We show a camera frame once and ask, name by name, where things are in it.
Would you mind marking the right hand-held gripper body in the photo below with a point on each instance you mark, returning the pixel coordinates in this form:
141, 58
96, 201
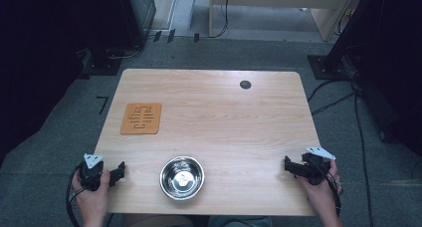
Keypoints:
315, 167

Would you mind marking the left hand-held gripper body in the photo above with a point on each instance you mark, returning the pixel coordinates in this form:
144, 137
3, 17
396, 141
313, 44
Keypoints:
92, 170

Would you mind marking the person's right hand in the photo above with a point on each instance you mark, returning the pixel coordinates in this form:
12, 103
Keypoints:
321, 190

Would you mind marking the person's left hand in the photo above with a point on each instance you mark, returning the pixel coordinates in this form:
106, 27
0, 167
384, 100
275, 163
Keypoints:
91, 200

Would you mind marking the orange cut-out trivet mat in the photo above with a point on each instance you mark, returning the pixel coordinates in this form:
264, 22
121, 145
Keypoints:
141, 118

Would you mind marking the stainless steel bowl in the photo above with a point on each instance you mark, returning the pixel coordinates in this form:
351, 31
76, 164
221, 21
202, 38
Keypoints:
182, 178

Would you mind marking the round dark table grommet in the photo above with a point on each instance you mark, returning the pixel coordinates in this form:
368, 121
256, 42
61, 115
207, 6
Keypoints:
245, 84

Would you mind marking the dark curtain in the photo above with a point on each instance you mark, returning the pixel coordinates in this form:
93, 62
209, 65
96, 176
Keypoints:
43, 54
388, 54

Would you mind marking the short black floor tape strip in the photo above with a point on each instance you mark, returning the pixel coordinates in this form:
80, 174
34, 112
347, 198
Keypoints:
157, 36
196, 37
171, 35

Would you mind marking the light wooden cabinet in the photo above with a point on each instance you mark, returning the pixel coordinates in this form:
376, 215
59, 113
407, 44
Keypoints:
282, 8

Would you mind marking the dark grey equipment case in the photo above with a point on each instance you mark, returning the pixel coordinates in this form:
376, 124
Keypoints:
143, 11

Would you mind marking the black stand base plate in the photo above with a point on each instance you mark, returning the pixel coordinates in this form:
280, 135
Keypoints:
326, 69
103, 66

